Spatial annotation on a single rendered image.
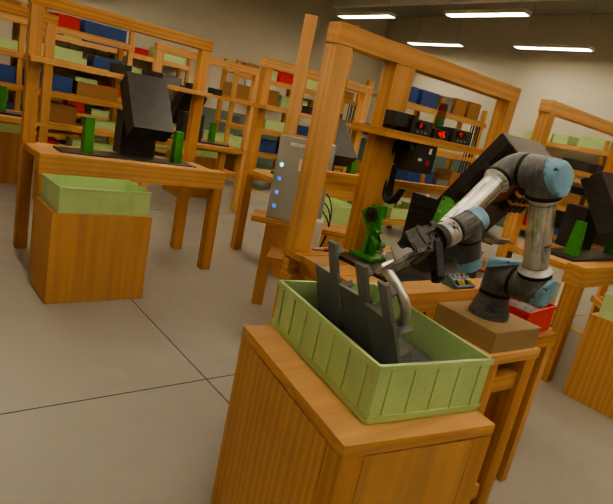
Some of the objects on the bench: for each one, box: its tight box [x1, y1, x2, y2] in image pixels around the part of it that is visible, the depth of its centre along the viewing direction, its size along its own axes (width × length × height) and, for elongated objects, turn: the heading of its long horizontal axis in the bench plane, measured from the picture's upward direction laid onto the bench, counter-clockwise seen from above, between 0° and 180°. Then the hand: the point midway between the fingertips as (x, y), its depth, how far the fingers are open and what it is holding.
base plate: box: [339, 252, 487, 282], centre depth 284 cm, size 42×110×2 cm, turn 90°
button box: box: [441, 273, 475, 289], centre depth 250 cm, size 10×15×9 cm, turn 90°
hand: (389, 270), depth 145 cm, fingers open, 3 cm apart
